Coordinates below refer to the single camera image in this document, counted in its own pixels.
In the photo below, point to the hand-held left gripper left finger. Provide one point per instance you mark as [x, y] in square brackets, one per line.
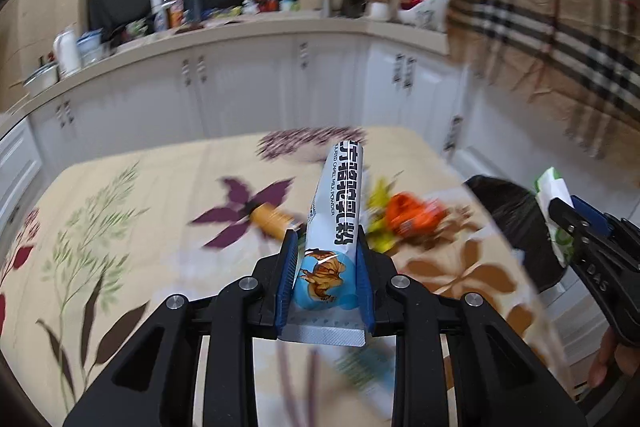
[287, 277]

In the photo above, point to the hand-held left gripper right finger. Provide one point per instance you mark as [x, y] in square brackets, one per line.
[364, 289]

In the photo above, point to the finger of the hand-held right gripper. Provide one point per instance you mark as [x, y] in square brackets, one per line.
[565, 214]
[590, 216]

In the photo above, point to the green white packet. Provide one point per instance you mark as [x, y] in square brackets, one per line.
[550, 187]

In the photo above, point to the black trash bin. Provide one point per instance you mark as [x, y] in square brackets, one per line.
[505, 217]

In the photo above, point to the white milk powder stick packet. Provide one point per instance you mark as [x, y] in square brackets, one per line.
[330, 207]

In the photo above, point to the yellow wrapper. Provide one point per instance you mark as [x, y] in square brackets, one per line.
[379, 207]

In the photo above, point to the orange snack wrapper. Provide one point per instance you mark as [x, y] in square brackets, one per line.
[410, 214]

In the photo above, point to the person's right hand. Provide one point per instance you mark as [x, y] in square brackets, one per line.
[602, 359]

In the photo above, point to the floral tablecloth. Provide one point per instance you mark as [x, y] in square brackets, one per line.
[150, 207]

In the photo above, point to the white kitchen cabinets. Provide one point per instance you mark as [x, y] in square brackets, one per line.
[250, 82]

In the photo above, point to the plaid cloth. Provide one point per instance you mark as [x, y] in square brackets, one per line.
[540, 7]

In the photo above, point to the small white pump bottle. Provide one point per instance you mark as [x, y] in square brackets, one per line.
[249, 6]

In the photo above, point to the steel thermos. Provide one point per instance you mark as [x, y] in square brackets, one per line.
[326, 2]

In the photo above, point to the orange dish soap bottle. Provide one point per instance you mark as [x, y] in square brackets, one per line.
[175, 14]

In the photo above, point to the white cleaner bottle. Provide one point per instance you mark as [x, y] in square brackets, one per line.
[158, 14]

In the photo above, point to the chrome faucet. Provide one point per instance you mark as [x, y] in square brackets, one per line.
[186, 2]

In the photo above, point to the clear plastic container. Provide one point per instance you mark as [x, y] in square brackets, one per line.
[91, 47]

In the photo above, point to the white kettle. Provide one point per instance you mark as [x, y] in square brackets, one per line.
[67, 54]

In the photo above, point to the metal bowl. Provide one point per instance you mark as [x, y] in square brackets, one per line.
[40, 78]

